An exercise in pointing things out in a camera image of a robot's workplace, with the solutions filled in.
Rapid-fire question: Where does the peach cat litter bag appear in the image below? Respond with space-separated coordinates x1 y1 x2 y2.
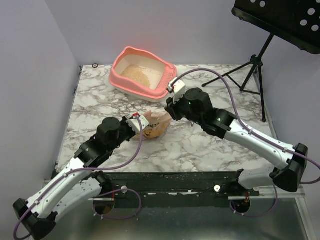
142 110 172 140

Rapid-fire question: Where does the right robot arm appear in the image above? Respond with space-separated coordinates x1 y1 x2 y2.
165 87 308 196

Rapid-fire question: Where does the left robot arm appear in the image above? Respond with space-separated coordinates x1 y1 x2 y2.
13 113 149 240

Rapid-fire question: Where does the pink and white litter box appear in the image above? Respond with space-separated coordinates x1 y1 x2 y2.
108 46 177 103

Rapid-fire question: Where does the beige cat litter pile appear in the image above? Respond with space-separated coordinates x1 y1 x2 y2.
120 64 151 88

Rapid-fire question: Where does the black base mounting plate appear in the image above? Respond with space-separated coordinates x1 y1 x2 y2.
51 171 293 208

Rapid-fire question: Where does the black music stand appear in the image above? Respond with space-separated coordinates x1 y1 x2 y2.
201 0 320 123

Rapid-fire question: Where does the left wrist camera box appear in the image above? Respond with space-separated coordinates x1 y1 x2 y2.
126 113 150 134

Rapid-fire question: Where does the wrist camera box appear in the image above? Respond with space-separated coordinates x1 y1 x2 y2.
126 113 150 134
167 77 186 104

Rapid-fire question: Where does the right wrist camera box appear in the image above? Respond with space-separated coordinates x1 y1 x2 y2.
167 77 186 104

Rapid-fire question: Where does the aluminium frame rail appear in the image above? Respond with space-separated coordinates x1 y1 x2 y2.
41 177 305 203

